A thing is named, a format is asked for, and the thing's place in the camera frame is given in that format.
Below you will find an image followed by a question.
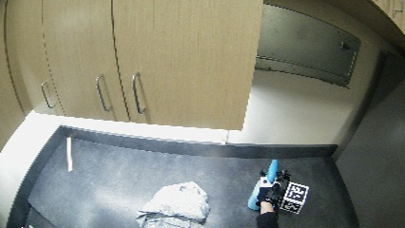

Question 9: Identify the white strip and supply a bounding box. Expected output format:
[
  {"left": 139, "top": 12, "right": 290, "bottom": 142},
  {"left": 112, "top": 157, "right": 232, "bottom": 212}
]
[{"left": 64, "top": 136, "right": 75, "bottom": 173}]

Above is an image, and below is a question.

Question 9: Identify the blue plastic bottle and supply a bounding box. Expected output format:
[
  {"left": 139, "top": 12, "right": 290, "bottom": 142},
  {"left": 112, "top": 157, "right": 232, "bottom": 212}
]
[{"left": 247, "top": 159, "right": 280, "bottom": 212}]

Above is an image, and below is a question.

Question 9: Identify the wide wooden cabinet door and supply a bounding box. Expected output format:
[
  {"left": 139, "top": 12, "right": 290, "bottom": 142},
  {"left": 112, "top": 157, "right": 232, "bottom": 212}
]
[{"left": 111, "top": 0, "right": 267, "bottom": 131}]

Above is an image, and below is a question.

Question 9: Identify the wooden cabinet door at edge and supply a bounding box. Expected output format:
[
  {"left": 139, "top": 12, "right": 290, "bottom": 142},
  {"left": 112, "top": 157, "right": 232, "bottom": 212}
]
[{"left": 3, "top": 0, "right": 65, "bottom": 116}]

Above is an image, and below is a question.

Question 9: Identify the metal cabinet handle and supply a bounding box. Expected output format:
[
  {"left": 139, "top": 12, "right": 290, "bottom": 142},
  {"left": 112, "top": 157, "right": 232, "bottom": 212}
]
[
  {"left": 131, "top": 71, "right": 148, "bottom": 116},
  {"left": 93, "top": 74, "right": 113, "bottom": 113},
  {"left": 39, "top": 80, "right": 57, "bottom": 109}
]

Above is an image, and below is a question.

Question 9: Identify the crumpled grey cloth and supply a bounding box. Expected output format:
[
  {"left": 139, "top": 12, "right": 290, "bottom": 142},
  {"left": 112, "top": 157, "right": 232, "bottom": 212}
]
[{"left": 135, "top": 180, "right": 212, "bottom": 228}]

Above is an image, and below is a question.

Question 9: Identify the white marker cube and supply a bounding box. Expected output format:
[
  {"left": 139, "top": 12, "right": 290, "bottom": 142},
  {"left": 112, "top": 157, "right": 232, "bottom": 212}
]
[{"left": 279, "top": 181, "right": 312, "bottom": 216}]

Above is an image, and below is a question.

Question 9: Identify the black counter backsplash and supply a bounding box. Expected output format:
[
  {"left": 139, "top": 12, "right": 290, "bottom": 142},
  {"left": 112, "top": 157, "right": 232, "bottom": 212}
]
[{"left": 57, "top": 124, "right": 340, "bottom": 160}]

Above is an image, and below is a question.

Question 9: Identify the wooden cabinet with rounded edge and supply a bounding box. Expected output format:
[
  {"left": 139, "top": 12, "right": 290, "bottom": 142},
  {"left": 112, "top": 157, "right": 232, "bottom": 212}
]
[{"left": 368, "top": 0, "right": 405, "bottom": 35}]

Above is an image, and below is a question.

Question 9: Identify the narrow wooden cabinet door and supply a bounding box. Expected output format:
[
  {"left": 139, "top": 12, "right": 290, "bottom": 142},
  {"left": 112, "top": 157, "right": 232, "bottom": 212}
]
[{"left": 40, "top": 0, "right": 132, "bottom": 124}]

